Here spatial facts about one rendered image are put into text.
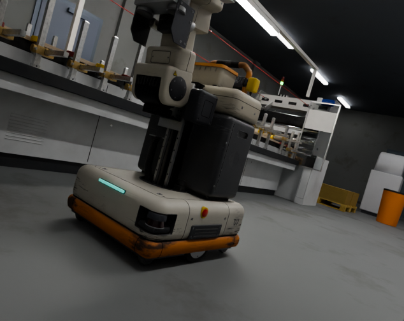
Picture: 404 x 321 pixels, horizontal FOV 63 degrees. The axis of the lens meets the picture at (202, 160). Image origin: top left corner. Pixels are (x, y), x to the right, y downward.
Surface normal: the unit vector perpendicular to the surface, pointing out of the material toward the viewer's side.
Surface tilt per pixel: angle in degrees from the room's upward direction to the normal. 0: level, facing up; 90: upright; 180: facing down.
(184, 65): 90
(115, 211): 90
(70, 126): 90
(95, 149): 90
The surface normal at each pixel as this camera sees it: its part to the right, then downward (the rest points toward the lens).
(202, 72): -0.62, -0.09
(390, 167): -0.48, -0.29
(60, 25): 0.76, 0.25
